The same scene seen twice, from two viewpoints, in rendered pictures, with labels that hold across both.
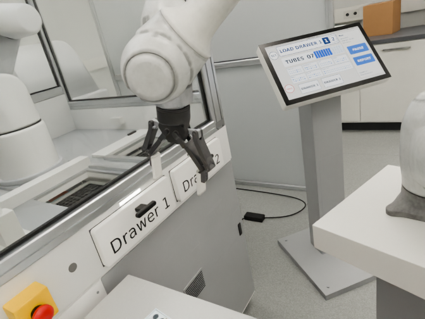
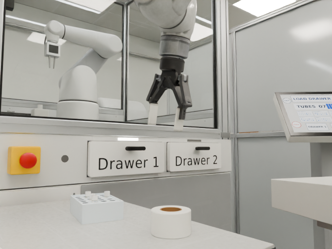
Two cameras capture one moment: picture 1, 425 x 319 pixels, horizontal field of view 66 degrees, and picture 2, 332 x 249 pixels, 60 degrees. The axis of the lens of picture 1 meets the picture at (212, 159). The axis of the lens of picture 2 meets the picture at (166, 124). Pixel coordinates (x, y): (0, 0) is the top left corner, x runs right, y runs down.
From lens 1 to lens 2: 0.46 m
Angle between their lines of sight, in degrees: 31
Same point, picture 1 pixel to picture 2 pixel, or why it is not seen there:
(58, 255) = (59, 142)
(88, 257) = (79, 160)
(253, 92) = (279, 161)
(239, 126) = (262, 192)
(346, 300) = not seen: outside the picture
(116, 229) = (107, 152)
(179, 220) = (164, 189)
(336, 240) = (290, 189)
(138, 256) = (117, 191)
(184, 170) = (180, 147)
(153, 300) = not seen: hidden behind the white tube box
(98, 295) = not seen: hidden behind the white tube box
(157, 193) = (150, 149)
